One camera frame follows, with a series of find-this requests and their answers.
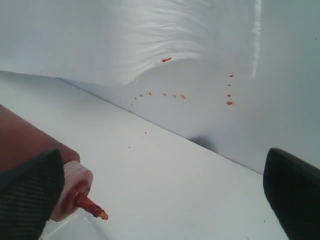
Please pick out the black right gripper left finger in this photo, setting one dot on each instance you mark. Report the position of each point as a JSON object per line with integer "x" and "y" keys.
{"x": 28, "y": 195}

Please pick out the red sauce squeeze bottle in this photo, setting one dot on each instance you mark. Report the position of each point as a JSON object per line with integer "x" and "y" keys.
{"x": 22, "y": 144}

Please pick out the white paper backdrop sheet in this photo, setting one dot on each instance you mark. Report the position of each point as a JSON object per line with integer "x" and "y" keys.
{"x": 113, "y": 42}

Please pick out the white rectangular plastic tray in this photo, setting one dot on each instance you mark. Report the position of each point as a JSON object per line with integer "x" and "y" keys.
{"x": 78, "y": 226}

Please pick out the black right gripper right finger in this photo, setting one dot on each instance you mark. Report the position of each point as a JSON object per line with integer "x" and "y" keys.
{"x": 292, "y": 188}

